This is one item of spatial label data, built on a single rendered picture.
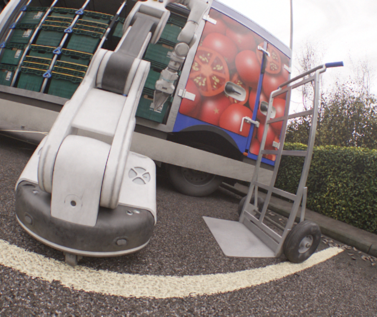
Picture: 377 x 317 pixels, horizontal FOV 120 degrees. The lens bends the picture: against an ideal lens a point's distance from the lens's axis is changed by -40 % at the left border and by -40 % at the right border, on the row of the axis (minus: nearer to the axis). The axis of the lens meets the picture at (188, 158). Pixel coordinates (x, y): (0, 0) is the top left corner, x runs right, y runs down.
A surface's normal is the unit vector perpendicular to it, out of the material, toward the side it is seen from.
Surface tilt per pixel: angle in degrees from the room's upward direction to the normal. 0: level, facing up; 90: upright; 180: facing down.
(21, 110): 90
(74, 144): 41
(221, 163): 90
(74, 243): 91
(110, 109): 50
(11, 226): 0
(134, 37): 73
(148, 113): 99
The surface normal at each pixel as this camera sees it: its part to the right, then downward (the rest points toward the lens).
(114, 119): 0.44, -0.53
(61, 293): 0.25, -0.97
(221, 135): 0.34, 0.11
